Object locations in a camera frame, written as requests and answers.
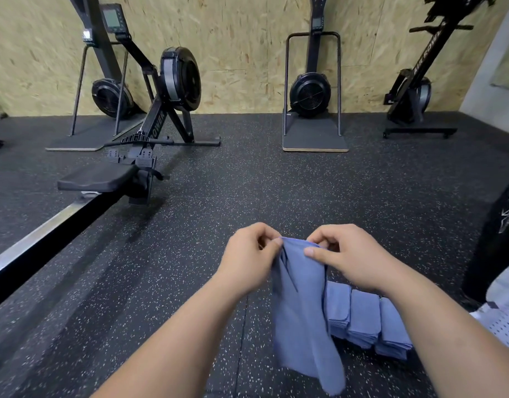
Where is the person's left hand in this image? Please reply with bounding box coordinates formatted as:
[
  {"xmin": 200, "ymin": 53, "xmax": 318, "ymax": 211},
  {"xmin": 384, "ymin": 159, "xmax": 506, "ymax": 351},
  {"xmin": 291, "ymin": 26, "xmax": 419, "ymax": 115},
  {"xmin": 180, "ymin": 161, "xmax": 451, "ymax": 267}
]
[{"xmin": 215, "ymin": 222, "xmax": 284, "ymax": 297}]

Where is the person's right hand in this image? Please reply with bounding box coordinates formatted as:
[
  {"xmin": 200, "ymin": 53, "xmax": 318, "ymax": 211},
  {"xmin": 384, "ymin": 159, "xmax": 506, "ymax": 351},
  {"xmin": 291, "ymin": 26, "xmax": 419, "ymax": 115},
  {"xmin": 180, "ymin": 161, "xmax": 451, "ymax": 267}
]
[{"xmin": 304, "ymin": 223, "xmax": 401, "ymax": 294}]

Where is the blue towel pile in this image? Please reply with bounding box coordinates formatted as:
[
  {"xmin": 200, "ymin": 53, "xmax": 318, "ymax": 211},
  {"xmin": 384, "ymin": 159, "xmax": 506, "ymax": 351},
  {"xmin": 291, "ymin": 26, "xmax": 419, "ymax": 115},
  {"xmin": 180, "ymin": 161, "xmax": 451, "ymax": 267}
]
[{"xmin": 271, "ymin": 237, "xmax": 347, "ymax": 396}]

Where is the white perforated metal rack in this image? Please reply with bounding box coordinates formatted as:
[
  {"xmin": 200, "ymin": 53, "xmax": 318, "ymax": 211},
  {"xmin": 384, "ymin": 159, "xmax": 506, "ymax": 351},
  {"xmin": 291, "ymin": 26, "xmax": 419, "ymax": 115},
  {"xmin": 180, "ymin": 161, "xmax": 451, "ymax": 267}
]
[{"xmin": 470, "ymin": 259, "xmax": 509, "ymax": 357}]

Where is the person's left forearm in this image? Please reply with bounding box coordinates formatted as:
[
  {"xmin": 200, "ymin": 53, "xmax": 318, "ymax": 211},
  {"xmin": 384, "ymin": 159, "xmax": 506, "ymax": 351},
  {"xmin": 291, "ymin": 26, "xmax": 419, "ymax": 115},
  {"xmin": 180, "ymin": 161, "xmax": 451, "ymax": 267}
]
[{"xmin": 92, "ymin": 273, "xmax": 251, "ymax": 398}]

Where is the person's right forearm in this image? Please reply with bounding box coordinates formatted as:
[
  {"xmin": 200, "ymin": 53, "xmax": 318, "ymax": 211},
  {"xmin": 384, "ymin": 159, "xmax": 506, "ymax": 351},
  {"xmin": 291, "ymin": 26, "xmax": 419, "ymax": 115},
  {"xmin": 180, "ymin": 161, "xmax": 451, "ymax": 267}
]
[{"xmin": 379, "ymin": 269, "xmax": 509, "ymax": 398}]

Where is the black printed punching bag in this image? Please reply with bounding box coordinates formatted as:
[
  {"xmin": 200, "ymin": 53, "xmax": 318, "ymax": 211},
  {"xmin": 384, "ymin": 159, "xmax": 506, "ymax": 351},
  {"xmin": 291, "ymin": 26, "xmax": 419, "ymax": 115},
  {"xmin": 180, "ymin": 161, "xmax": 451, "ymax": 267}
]
[{"xmin": 462, "ymin": 174, "xmax": 509, "ymax": 303}]

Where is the black ski trainer wooden-edged platform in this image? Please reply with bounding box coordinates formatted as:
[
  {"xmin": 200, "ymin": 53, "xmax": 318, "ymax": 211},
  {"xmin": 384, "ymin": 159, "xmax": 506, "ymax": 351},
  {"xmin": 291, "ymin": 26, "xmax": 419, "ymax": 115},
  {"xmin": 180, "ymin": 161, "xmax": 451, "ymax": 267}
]
[{"xmin": 282, "ymin": 0, "xmax": 350, "ymax": 153}]

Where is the black upright exercise machine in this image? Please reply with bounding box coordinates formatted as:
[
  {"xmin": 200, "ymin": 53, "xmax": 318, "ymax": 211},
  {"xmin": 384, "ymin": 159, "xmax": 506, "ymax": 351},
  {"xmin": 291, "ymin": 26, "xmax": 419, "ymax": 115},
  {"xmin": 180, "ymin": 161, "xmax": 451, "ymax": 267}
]
[{"xmin": 383, "ymin": 0, "xmax": 496, "ymax": 139}]

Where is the black ski trainer grey platform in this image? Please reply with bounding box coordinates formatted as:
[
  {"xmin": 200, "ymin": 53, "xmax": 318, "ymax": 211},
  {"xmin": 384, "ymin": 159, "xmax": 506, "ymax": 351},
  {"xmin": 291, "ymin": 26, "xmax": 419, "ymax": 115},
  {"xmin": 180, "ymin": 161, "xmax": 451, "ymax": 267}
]
[{"xmin": 45, "ymin": 0, "xmax": 148, "ymax": 153}]

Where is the black rowing machine with rail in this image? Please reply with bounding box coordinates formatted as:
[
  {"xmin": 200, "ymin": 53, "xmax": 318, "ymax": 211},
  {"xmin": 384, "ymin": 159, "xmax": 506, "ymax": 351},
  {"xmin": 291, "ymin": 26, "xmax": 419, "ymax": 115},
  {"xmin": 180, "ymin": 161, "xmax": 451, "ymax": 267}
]
[{"xmin": 0, "ymin": 4, "xmax": 222, "ymax": 313}]

